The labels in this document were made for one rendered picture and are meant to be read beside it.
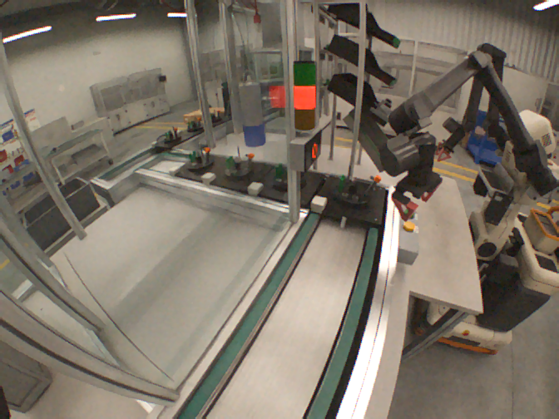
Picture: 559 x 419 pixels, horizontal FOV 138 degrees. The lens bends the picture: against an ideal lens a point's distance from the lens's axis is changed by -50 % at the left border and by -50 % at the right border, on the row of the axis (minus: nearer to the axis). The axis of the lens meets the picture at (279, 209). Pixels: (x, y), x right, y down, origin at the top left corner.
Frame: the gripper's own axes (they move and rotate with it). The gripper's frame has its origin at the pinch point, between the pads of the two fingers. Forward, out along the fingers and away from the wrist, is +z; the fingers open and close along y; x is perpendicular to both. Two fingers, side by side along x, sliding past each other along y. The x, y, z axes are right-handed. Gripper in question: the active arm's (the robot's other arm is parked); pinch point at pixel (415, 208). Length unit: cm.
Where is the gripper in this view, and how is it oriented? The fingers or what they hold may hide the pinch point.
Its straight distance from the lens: 60.2
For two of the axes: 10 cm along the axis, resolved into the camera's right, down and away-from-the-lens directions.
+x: 4.8, 4.5, -7.5
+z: 2.9, 7.3, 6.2
